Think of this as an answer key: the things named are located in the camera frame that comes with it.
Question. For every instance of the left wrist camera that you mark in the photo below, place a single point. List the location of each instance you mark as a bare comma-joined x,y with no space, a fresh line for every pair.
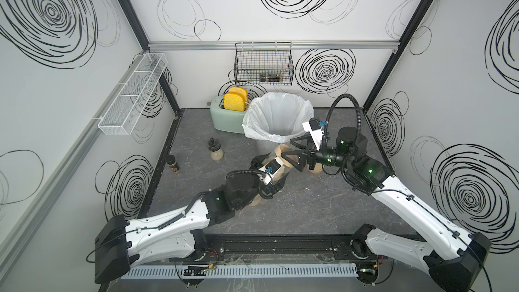
273,170

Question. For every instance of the white mesh wall shelf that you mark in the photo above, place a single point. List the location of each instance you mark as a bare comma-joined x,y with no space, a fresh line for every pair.
128,106

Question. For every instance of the rice jar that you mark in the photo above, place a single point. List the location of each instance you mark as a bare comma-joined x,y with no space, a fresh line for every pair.
256,201
285,170

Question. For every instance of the white slotted cable duct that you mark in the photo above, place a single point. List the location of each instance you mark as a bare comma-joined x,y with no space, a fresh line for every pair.
244,271

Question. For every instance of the yellow toast slice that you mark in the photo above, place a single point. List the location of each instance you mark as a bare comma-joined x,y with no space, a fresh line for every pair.
234,102
241,91

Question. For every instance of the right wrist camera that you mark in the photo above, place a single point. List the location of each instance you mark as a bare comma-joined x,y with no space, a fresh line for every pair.
315,127

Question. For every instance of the dark spice bottle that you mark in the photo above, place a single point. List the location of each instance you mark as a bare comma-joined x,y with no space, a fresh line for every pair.
171,161

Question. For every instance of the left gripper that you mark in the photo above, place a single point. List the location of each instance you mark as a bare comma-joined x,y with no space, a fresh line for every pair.
274,188

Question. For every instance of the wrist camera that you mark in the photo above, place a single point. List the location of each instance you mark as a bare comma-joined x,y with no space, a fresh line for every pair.
315,127
273,170

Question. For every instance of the white trash bag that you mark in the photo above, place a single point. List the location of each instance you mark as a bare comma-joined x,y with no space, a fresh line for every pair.
276,117

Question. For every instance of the front yellow toast slice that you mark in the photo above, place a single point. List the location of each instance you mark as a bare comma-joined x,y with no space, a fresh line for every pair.
234,102

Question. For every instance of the black wire wall basket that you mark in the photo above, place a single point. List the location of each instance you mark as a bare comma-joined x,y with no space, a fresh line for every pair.
254,58

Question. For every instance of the rear yellow toast slice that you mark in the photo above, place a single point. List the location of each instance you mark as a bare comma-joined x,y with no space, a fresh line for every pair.
241,91

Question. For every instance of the mint green toaster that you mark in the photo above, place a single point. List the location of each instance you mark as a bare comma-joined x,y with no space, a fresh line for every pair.
226,120

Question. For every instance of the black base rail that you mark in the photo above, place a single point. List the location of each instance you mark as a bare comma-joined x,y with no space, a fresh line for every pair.
217,246

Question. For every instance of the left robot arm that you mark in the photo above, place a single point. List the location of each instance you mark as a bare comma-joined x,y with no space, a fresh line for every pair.
123,244

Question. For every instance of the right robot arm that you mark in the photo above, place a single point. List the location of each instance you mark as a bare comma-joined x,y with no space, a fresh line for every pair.
449,254

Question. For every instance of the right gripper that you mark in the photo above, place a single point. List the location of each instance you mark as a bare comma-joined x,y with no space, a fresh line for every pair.
305,155

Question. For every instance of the bottle in wire basket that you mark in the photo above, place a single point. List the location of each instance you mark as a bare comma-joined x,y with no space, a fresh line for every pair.
271,78

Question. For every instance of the small bottle black pump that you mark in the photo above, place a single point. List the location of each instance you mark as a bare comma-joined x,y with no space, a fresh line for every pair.
215,149

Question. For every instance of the beige lid of jar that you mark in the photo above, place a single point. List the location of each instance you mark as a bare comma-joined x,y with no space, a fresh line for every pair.
286,156

